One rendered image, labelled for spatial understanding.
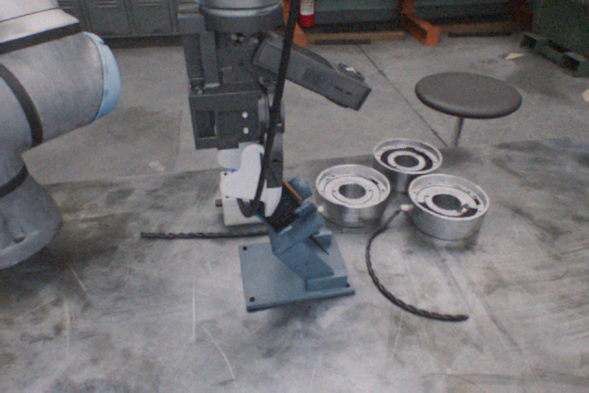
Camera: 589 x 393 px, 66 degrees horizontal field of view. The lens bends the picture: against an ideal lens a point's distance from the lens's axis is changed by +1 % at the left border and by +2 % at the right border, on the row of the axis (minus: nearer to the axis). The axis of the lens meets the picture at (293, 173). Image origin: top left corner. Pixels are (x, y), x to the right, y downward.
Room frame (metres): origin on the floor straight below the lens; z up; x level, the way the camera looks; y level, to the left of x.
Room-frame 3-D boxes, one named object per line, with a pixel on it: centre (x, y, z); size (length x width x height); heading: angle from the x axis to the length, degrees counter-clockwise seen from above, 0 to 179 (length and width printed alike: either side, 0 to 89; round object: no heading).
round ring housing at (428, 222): (0.50, -0.21, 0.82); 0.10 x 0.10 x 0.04
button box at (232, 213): (0.52, 0.07, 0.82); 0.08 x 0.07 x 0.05; 99
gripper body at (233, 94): (0.38, 0.05, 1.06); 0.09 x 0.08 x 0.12; 101
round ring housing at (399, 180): (0.60, -0.18, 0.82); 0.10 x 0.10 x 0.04
